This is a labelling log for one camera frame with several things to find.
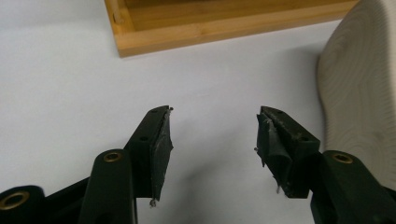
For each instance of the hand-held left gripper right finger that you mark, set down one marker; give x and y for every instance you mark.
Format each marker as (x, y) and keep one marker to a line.
(286, 155)

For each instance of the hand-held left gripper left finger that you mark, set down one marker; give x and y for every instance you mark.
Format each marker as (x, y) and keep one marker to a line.
(155, 155)

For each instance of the grey canvas shoe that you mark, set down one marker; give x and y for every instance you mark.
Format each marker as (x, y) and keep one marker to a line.
(358, 93)

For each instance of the wooden shoe rack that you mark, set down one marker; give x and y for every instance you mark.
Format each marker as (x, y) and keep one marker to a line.
(186, 40)

